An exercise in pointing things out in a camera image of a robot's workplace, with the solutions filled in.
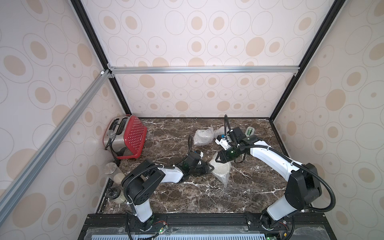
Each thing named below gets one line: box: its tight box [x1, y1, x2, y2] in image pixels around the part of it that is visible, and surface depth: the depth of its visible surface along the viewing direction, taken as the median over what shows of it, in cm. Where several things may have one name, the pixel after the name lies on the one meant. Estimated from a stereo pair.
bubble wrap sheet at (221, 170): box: [209, 153, 231, 186], surface depth 87 cm
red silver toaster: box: [103, 114, 148, 160], surface depth 93 cm
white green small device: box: [244, 126, 255, 137], surface depth 108 cm
